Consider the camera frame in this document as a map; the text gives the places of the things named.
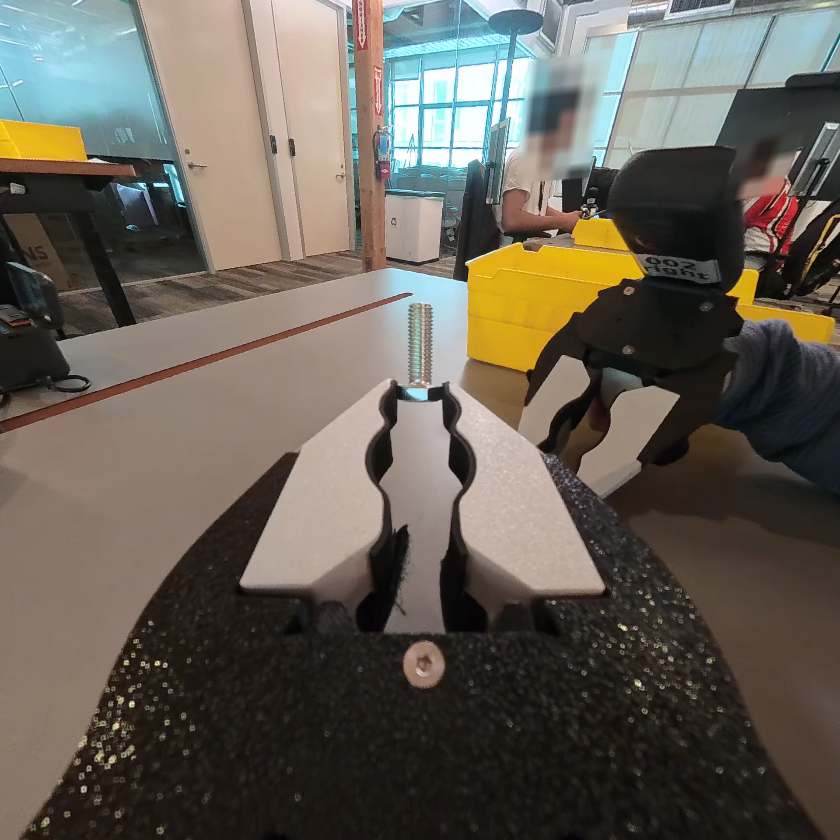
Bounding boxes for black and yellow backpack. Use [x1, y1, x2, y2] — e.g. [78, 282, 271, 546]
[781, 215, 840, 301]

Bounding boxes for black partition panel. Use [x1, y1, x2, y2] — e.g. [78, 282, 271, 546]
[715, 72, 840, 198]

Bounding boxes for yellow plastic bin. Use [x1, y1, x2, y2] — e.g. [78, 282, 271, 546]
[466, 241, 760, 380]
[571, 218, 634, 252]
[738, 303, 836, 345]
[0, 119, 89, 162]

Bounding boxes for black floor lamp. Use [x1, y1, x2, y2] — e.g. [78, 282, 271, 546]
[487, 8, 546, 165]

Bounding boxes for grey monitor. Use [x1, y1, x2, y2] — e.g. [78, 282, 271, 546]
[787, 121, 840, 199]

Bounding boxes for wooden desk with black legs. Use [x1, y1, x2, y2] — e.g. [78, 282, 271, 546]
[0, 156, 140, 329]

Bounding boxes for black monitor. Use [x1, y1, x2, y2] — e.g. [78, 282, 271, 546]
[486, 118, 512, 206]

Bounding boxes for cardboard box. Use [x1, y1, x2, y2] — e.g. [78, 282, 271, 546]
[3, 213, 74, 293]

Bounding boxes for person's right forearm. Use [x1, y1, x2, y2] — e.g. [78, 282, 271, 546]
[712, 319, 840, 483]

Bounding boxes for silver bolt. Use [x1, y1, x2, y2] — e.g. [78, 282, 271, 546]
[402, 303, 439, 403]

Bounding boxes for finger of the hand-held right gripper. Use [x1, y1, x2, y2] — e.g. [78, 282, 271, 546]
[517, 354, 608, 455]
[563, 367, 681, 497]

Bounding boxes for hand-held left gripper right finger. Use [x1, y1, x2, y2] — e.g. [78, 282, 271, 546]
[441, 384, 606, 632]

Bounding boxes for wooden post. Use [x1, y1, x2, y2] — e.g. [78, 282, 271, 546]
[353, 0, 388, 273]

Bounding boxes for black and blue tool bag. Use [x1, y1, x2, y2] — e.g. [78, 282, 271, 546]
[0, 259, 71, 395]

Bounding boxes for white door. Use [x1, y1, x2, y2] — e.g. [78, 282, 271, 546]
[270, 0, 354, 260]
[139, 0, 283, 271]

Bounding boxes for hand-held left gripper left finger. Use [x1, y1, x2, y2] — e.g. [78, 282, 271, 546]
[239, 378, 412, 631]

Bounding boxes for black office chair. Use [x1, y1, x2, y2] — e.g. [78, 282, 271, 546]
[453, 159, 506, 282]

